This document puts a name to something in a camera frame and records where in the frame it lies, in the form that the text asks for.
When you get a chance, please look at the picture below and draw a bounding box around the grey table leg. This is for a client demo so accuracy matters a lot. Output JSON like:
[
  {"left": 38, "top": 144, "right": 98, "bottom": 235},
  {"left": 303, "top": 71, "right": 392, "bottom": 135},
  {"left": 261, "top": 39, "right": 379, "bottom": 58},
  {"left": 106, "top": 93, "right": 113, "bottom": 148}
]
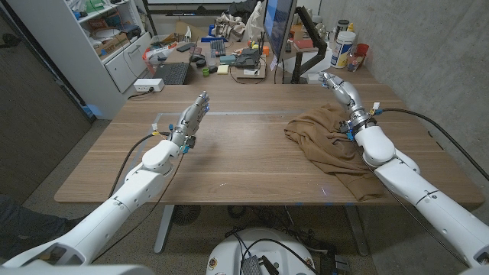
[
  {"left": 154, "top": 205, "right": 176, "bottom": 254},
  {"left": 343, "top": 205, "right": 370, "bottom": 257}
]

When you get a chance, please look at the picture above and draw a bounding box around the red cup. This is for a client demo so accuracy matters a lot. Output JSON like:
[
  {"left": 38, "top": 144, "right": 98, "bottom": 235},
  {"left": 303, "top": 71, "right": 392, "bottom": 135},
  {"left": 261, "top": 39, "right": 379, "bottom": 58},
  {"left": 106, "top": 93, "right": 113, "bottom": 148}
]
[{"left": 355, "top": 43, "right": 371, "bottom": 64}]

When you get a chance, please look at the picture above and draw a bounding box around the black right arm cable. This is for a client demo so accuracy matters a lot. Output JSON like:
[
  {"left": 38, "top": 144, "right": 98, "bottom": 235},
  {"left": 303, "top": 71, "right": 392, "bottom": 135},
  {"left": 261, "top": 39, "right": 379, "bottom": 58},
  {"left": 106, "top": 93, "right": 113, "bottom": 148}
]
[{"left": 381, "top": 108, "right": 489, "bottom": 183}]

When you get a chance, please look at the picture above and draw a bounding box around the white box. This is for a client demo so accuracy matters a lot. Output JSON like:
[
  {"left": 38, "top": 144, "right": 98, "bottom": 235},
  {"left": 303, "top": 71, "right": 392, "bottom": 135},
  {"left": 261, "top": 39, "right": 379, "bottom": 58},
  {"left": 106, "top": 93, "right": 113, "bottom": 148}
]
[{"left": 306, "top": 72, "right": 333, "bottom": 85}]

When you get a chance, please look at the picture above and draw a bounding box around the white wipes canister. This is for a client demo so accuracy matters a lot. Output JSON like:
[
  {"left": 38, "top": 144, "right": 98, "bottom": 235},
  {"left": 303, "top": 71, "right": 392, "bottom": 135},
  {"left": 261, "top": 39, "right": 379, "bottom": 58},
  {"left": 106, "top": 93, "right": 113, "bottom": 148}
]
[{"left": 330, "top": 31, "right": 357, "bottom": 70}]

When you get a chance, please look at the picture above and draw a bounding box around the cardboard box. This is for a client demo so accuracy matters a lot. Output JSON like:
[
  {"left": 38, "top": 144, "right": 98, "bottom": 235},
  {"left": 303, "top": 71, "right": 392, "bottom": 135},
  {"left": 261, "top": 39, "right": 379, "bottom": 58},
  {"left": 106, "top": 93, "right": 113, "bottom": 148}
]
[{"left": 93, "top": 32, "right": 131, "bottom": 57}]

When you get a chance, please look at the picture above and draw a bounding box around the white robot torso base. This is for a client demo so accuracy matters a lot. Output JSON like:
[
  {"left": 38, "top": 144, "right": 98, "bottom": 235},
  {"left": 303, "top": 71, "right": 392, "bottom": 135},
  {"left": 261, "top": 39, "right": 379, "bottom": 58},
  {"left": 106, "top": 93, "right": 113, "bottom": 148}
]
[{"left": 206, "top": 228, "right": 317, "bottom": 275}]

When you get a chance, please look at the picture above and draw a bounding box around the white shelf cabinet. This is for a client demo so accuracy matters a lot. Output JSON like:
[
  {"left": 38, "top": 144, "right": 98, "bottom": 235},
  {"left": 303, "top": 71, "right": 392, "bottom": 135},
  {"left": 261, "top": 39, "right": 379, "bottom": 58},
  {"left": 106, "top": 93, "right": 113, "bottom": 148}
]
[{"left": 7, "top": 0, "right": 154, "bottom": 119}]

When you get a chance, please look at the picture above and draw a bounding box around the black router with antennas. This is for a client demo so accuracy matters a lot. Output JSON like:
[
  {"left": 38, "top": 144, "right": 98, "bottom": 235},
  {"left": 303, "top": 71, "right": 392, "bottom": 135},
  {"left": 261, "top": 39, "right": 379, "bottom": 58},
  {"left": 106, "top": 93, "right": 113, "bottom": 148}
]
[{"left": 233, "top": 32, "right": 267, "bottom": 70}]

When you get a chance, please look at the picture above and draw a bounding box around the red book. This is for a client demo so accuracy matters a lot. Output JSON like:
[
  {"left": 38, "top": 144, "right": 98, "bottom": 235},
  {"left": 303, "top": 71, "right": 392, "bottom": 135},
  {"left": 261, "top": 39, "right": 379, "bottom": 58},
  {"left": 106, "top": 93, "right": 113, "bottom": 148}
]
[{"left": 293, "top": 38, "right": 315, "bottom": 51}]

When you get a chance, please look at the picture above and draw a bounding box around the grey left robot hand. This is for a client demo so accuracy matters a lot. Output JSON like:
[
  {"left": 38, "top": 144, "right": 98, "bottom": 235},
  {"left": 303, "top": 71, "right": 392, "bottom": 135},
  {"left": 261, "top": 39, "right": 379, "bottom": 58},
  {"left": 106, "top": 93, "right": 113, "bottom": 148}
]
[{"left": 167, "top": 90, "right": 211, "bottom": 149}]

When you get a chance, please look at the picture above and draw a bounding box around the person dark clothed leg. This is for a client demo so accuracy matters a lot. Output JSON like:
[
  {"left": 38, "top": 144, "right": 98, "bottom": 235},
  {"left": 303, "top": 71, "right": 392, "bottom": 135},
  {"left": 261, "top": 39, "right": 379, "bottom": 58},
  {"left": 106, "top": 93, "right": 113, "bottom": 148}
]
[{"left": 0, "top": 194, "right": 87, "bottom": 260}]

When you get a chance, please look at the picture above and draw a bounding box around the black laptop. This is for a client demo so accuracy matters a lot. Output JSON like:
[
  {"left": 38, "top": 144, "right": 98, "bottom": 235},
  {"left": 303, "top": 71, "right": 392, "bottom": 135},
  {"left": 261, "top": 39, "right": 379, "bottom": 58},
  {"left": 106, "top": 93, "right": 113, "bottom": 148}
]
[{"left": 152, "top": 61, "right": 191, "bottom": 86}]

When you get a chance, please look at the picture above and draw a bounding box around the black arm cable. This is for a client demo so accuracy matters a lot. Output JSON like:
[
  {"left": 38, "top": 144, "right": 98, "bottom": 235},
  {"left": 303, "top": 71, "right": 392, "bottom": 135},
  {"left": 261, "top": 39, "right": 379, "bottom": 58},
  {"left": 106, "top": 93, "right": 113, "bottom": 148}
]
[
  {"left": 108, "top": 131, "right": 171, "bottom": 198},
  {"left": 381, "top": 108, "right": 489, "bottom": 183}
]

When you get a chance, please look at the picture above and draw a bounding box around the brown jacket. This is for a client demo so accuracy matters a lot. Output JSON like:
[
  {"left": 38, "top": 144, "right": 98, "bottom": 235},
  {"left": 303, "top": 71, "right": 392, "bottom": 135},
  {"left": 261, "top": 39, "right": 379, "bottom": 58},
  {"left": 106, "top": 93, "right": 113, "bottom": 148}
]
[{"left": 283, "top": 103, "right": 386, "bottom": 202}]

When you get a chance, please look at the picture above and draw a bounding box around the black computer monitor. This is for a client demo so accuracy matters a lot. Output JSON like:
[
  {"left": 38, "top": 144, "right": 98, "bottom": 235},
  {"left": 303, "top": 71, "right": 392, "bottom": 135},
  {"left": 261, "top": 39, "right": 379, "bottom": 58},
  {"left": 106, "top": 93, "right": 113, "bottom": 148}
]
[{"left": 263, "top": 0, "right": 298, "bottom": 62}]

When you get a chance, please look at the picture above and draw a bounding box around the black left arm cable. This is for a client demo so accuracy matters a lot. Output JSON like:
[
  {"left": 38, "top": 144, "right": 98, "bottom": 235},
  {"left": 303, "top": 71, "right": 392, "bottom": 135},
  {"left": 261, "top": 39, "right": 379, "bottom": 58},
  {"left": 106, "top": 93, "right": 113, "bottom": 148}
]
[{"left": 108, "top": 131, "right": 171, "bottom": 198}]

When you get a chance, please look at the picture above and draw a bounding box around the black keyboard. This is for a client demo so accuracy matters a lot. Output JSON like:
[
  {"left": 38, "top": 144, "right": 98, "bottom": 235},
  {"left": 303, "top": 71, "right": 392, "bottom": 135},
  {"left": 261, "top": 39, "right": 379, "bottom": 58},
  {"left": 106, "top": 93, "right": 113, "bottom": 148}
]
[{"left": 209, "top": 38, "right": 227, "bottom": 57}]

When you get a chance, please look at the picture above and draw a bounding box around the beige cloth pile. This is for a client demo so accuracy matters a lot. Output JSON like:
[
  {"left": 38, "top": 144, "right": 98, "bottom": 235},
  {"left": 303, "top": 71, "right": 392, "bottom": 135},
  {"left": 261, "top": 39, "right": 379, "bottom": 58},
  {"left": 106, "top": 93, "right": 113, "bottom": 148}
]
[{"left": 214, "top": 13, "right": 247, "bottom": 41}]

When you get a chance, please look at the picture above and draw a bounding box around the black round fan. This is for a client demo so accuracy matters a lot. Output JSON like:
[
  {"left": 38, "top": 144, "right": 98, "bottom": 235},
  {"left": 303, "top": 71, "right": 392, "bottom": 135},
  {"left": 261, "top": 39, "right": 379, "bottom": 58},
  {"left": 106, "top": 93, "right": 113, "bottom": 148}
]
[{"left": 171, "top": 205, "right": 202, "bottom": 226}]

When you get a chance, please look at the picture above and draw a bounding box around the white power strip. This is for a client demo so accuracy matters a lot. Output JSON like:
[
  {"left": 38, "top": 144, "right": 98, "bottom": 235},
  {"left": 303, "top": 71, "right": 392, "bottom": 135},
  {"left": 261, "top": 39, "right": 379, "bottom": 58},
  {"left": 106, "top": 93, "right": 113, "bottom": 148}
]
[{"left": 133, "top": 78, "right": 165, "bottom": 92}]

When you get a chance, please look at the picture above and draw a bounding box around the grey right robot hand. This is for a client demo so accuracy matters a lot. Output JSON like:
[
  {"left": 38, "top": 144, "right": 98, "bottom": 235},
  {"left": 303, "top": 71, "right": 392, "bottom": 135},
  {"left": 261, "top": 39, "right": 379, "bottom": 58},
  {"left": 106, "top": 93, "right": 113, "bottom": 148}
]
[{"left": 318, "top": 70, "right": 378, "bottom": 134}]

